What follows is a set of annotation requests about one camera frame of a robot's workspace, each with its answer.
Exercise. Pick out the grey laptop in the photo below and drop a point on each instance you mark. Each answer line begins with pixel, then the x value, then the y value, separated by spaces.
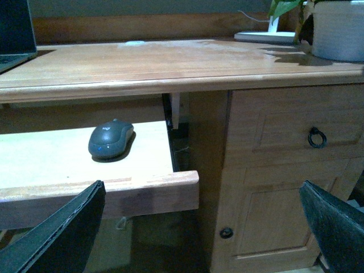
pixel 18 43

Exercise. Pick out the wooden upper drawer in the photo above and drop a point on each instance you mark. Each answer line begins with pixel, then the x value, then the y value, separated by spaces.
pixel 271 126

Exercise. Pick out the white plant pot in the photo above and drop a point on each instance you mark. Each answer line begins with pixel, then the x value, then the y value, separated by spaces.
pixel 338 30

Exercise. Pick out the wooden desk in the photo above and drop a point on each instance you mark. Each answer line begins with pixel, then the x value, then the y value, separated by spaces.
pixel 184 83

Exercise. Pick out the black round door knob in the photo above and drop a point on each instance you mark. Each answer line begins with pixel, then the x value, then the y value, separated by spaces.
pixel 226 233

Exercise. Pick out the grey Logitech wireless mouse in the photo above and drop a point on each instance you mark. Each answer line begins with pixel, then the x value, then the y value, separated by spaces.
pixel 110 139

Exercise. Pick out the wooden keyboard tray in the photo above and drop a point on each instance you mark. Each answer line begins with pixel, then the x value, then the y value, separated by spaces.
pixel 42 171

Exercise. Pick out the wooden cabinet door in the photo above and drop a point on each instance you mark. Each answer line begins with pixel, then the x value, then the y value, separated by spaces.
pixel 263 207

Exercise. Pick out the black ring drawer pull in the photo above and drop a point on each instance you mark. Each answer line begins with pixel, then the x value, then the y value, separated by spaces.
pixel 317 139

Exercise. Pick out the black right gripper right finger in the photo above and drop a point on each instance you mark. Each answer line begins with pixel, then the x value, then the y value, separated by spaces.
pixel 337 227

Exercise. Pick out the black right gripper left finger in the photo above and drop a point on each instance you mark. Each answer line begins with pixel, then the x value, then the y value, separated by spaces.
pixel 63 242

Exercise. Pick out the white lamp base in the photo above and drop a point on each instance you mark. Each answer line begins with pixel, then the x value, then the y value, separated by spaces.
pixel 272 36

